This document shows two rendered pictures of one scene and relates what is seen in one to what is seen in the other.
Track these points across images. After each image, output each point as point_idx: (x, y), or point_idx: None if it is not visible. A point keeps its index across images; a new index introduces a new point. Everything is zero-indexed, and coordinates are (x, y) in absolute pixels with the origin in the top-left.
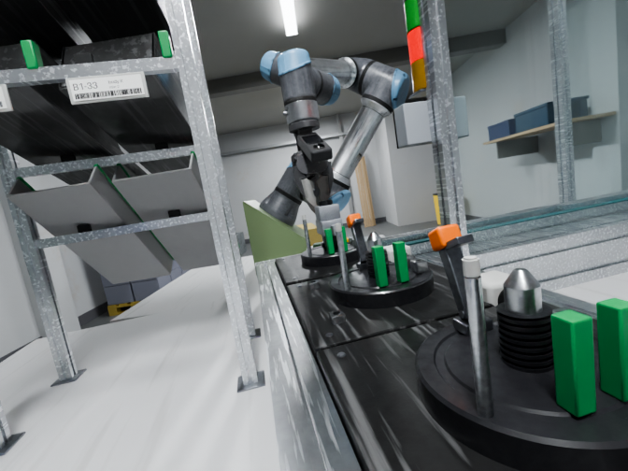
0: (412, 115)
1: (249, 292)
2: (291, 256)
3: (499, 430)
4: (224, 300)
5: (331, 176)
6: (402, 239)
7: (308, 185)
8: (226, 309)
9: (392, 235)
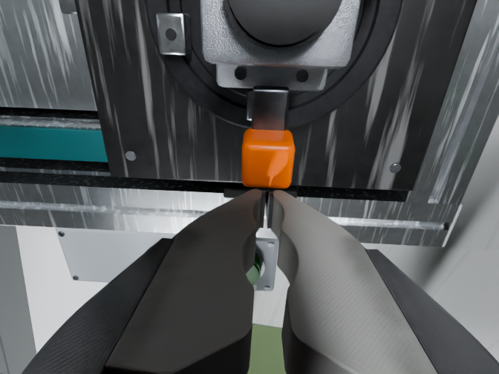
0: None
1: (405, 257)
2: (364, 182)
3: None
4: (465, 239)
5: (68, 350)
6: (4, 177)
7: (341, 311)
8: (485, 178)
9: (24, 220)
